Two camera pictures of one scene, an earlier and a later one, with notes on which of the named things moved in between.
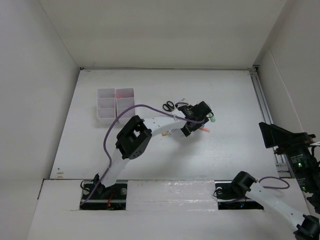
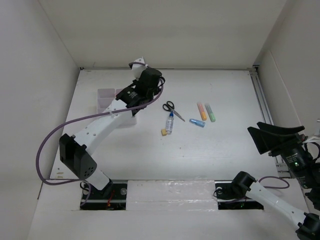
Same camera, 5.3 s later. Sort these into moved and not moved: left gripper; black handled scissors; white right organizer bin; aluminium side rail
Moved: left gripper
Not moved: white right organizer bin; black handled scissors; aluminium side rail
